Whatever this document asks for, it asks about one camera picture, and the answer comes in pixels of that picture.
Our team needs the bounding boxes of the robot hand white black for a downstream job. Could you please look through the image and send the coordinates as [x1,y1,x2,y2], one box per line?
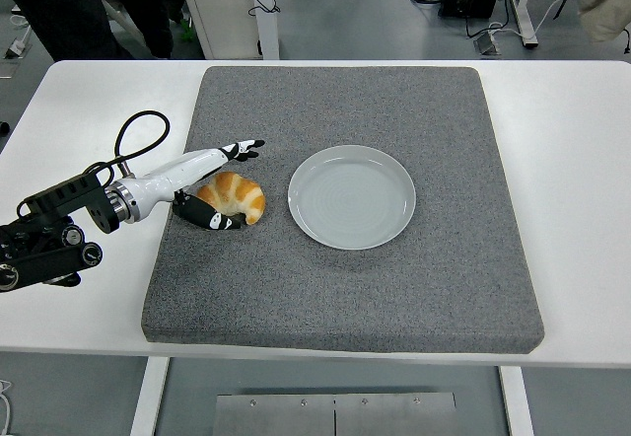
[128,138,266,233]

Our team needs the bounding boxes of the croissant bread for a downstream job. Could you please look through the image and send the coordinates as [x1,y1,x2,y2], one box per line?
[195,171,267,227]

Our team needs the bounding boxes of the light grey round plate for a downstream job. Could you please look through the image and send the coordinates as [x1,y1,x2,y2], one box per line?
[287,144,417,252]

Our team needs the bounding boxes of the grey metal plate with screws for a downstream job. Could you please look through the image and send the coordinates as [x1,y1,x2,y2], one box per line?
[212,392,458,436]

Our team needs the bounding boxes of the black quilted jacket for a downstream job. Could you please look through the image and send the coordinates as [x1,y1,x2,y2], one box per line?
[101,0,184,60]

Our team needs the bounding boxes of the white cabinet panel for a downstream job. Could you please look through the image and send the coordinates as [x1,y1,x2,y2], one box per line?
[175,0,262,60]

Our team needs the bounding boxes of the person's legs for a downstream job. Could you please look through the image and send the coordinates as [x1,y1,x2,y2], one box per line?
[0,0,134,61]

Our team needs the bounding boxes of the grey speckled mat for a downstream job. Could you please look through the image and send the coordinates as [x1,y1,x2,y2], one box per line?
[141,65,546,357]

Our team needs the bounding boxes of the white table leg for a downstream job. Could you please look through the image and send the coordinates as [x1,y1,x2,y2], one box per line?
[496,366,536,436]
[128,356,172,436]

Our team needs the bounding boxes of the grey power adapter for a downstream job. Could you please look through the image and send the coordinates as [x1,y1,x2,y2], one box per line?
[472,31,503,57]

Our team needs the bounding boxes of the white desk leg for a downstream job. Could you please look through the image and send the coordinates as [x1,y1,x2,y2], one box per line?
[506,0,539,51]

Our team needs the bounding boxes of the white post with black cable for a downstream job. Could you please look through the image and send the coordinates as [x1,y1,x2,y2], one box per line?
[247,0,281,60]

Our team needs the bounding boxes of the thin white cable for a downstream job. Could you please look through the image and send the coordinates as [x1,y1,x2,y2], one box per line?
[0,379,14,436]

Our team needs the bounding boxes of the beige bag with black strap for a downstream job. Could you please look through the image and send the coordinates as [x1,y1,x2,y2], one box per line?
[552,0,631,56]

